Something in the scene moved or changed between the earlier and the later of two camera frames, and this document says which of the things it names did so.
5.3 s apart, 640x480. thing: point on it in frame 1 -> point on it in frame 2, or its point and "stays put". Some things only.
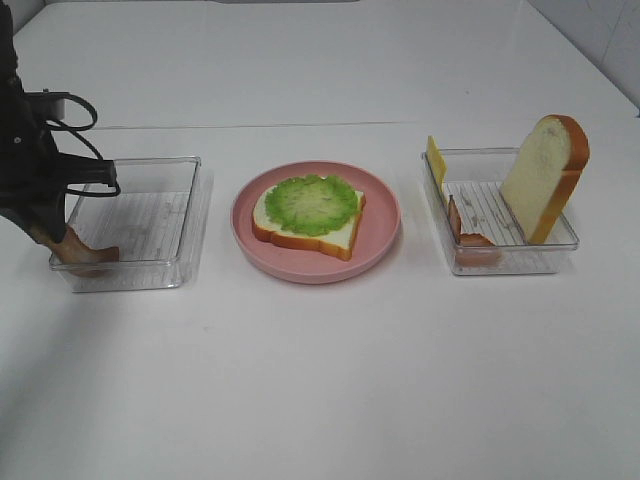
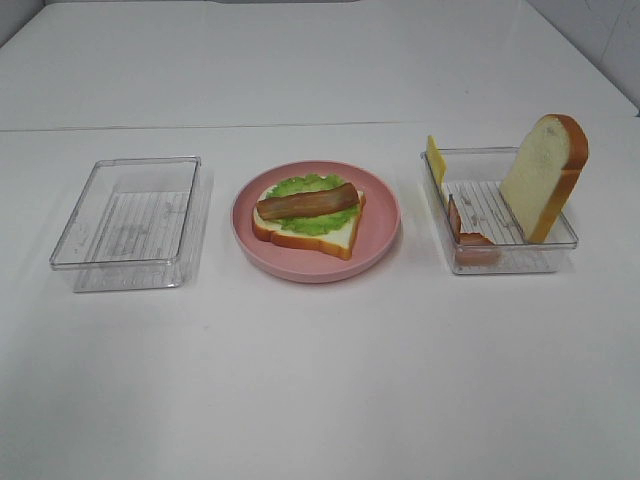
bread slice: x=545 y=174 stays put
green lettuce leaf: x=312 y=205 stays put
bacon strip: x=82 y=257 -> x=321 y=200
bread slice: x=338 y=243 stays put
